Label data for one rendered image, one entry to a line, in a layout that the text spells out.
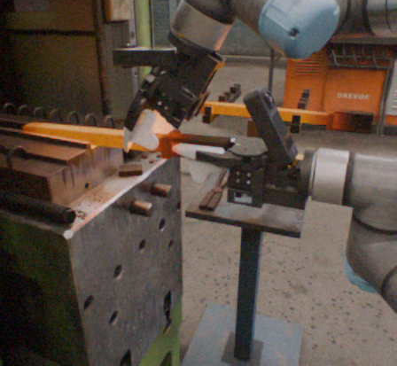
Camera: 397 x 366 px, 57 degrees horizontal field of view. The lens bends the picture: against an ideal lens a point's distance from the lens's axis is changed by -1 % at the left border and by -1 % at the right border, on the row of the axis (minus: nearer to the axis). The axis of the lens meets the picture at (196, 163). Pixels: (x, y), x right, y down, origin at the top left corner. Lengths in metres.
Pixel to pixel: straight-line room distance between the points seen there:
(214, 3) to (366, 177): 0.29
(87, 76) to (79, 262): 0.50
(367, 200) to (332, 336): 1.23
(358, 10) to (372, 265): 0.32
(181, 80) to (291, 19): 0.20
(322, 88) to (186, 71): 3.54
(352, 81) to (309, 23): 3.63
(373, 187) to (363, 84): 3.56
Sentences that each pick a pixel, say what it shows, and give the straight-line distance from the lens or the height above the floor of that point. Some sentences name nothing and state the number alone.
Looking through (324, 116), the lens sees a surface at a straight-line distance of 0.87.
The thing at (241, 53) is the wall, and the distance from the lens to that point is 8.19.
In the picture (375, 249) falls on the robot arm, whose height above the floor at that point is 0.93.
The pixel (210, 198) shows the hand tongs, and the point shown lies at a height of 0.73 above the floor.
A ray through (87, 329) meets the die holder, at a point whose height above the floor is 0.72.
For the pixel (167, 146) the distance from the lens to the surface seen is 0.57.
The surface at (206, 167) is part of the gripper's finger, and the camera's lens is 0.55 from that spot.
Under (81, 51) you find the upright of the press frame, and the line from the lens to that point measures 0.95.
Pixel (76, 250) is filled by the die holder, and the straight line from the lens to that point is 0.60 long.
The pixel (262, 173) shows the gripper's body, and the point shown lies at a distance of 0.51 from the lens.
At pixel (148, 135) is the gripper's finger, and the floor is 1.03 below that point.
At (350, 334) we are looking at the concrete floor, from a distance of 1.73.
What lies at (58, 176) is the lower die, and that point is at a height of 0.97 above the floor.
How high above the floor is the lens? 1.22
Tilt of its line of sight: 24 degrees down
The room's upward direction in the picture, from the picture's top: straight up
